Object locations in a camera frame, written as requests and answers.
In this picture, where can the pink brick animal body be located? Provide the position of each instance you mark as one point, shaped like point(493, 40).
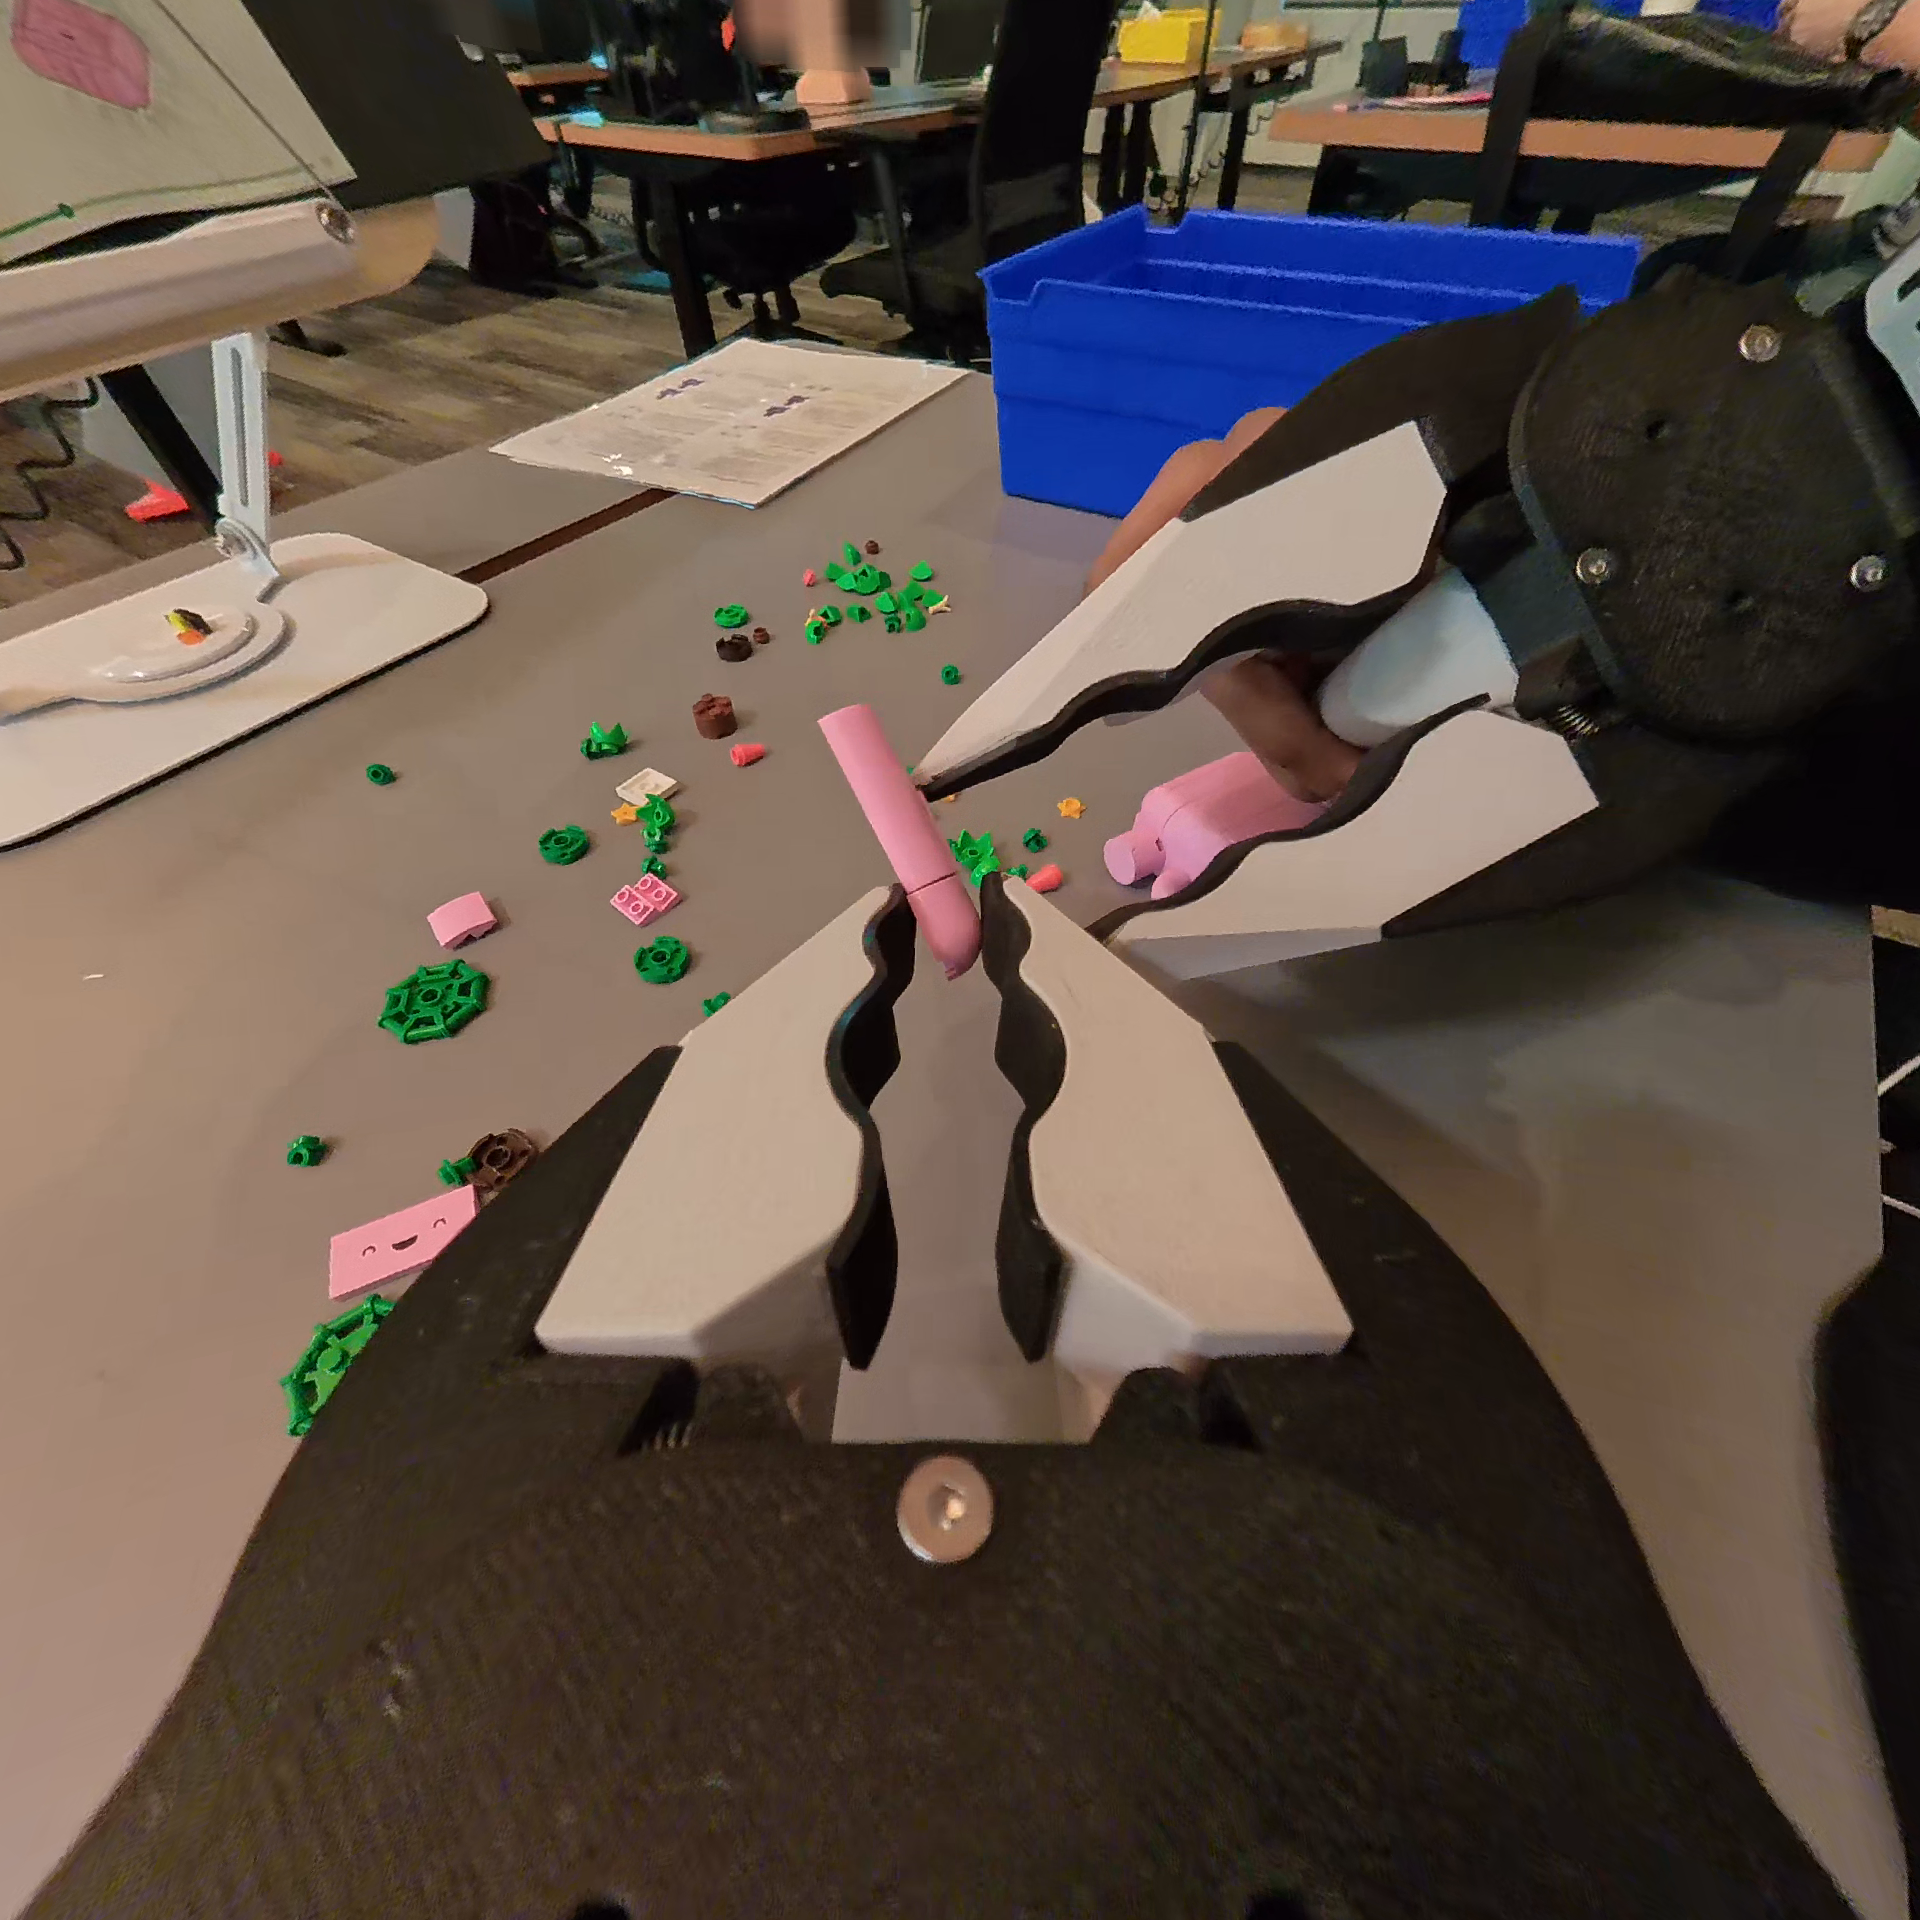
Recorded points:
point(1201, 831)

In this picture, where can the white square tile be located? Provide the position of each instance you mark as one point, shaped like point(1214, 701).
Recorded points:
point(645, 786)

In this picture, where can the brown round holed plate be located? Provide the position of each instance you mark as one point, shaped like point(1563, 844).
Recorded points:
point(518, 1145)

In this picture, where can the yellow plastic bin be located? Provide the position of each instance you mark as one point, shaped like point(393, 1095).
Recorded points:
point(1175, 40)

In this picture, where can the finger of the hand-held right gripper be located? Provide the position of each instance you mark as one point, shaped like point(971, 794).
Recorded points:
point(1201, 588)
point(1443, 844)

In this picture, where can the pink curved slope brick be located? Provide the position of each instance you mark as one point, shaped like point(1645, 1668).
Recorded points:
point(460, 919)

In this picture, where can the person's right hand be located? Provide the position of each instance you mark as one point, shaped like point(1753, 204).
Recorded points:
point(1272, 723)

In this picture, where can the pink smiley face tile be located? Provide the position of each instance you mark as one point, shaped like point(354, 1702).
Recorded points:
point(377, 1263)

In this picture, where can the red object on floor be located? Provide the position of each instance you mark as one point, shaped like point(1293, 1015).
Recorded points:
point(156, 505)

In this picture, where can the pile of green leaf pieces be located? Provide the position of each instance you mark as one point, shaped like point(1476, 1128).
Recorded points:
point(887, 598)

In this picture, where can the scattered small green clips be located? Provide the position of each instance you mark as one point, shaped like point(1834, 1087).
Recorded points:
point(307, 1152)

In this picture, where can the wooden top office desk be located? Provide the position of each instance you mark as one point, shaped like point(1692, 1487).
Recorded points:
point(1201, 81)
point(717, 141)
point(1425, 135)

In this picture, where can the small black orange object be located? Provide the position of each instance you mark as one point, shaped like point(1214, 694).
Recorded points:
point(182, 628)

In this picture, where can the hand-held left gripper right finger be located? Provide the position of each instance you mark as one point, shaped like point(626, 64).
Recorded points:
point(1183, 1202)

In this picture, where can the blue plastic bin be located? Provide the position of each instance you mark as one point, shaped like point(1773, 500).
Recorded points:
point(1076, 406)

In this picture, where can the paper instruction sheet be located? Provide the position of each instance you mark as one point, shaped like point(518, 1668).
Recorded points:
point(717, 423)

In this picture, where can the plain green web piece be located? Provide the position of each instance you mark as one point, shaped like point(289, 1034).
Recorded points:
point(437, 1004)

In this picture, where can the brown round brick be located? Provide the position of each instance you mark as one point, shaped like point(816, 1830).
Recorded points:
point(714, 723)

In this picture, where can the green spiky leaf piece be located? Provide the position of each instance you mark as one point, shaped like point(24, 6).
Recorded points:
point(656, 821)
point(606, 744)
point(979, 865)

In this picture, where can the pink brick block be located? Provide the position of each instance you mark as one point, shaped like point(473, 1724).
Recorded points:
point(904, 844)

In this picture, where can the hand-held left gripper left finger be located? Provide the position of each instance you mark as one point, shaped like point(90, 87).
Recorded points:
point(706, 1202)

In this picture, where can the green web with round plate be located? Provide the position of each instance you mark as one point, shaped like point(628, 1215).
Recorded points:
point(322, 1373)

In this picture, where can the black office chair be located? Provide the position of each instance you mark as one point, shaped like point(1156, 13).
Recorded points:
point(1037, 141)

